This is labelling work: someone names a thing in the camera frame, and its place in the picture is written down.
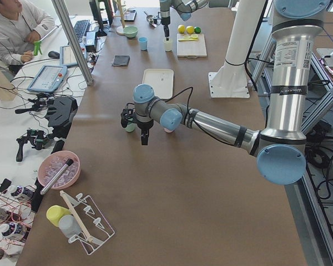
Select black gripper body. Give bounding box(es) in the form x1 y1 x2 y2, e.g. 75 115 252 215
161 16 170 26
137 119 154 132

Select pale yellow plastic cup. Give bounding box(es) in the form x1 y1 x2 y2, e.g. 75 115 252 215
163 38 173 52

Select mint green plastic cup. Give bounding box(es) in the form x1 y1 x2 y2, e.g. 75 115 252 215
125 123 137 132

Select pink plastic cup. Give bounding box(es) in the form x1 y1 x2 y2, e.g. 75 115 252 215
164 128 174 133

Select light blue plastic cup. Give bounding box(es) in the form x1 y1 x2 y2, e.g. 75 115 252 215
138 37 148 51

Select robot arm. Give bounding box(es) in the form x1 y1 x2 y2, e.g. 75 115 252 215
128 1 328 185
159 0 209 40

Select cream rabbit tray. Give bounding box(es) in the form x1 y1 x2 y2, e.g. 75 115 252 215
142 69 174 99

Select whole yellow lemon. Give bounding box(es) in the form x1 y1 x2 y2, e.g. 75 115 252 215
185 25 194 34
178 24 186 34

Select wooden cutting board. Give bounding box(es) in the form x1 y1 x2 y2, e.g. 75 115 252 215
176 33 207 58

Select yellow plastic knife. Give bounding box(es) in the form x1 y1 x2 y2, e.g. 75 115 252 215
178 38 198 42

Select green lime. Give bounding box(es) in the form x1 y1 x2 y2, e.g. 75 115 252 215
194 27 201 34

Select green ceramic bowl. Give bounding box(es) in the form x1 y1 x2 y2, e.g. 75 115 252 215
123 25 138 38

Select wooden mug tree stand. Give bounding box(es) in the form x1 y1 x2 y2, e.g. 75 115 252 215
114 0 129 38

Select dark grey folded cloth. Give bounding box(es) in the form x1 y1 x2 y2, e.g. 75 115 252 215
112 55 130 67

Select metal muddler black tip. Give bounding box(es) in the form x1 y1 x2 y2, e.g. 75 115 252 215
40 158 74 196

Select black keyboard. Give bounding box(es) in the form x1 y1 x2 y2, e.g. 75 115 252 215
73 19 90 43

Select pink bowl with ice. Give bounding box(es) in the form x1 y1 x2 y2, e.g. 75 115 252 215
38 151 81 190

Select blue teach pendant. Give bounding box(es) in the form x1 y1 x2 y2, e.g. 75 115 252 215
27 65 67 93
59 45 78 67

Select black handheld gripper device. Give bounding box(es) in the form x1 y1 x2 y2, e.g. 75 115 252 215
16 129 54 162

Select wooden stick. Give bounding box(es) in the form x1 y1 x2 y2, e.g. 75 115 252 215
60 190 93 242

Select black computer mouse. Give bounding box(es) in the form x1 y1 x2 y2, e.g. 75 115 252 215
48 51 60 59

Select grey plastic cup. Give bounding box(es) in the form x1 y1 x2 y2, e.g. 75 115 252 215
58 214 82 238

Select seated person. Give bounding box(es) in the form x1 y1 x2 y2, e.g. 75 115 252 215
0 1 56 65

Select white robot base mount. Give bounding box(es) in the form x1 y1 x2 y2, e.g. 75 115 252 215
209 0 268 98

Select aluminium frame post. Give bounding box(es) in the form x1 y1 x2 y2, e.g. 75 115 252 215
52 0 94 85

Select white wire cup rack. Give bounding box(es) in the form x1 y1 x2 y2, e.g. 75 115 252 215
68 193 115 255

